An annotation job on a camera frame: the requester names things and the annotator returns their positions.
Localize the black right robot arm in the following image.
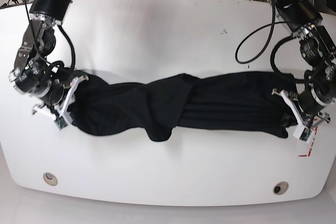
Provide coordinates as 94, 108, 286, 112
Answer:
9, 0, 88, 129

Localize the table grommet hole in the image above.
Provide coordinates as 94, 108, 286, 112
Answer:
273, 182, 289, 195
43, 173, 58, 186

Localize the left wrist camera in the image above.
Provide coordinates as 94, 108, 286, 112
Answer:
293, 125, 315, 144

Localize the black T-shirt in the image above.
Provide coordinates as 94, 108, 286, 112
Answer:
68, 71, 297, 142

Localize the right table grommet hole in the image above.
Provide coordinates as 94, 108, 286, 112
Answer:
273, 182, 289, 195

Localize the left table grommet hole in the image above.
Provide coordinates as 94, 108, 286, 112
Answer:
43, 173, 58, 186

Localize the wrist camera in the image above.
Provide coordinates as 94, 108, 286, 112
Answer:
293, 125, 315, 144
53, 116, 72, 131

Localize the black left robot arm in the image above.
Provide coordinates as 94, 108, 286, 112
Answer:
232, 0, 335, 135

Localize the red tape rectangle marking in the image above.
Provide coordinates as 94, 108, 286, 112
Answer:
299, 126, 318, 157

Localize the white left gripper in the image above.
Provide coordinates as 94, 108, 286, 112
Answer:
271, 88, 330, 132

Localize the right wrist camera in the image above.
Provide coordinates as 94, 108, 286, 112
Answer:
53, 116, 72, 131

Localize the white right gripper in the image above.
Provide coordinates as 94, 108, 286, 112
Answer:
31, 76, 89, 121

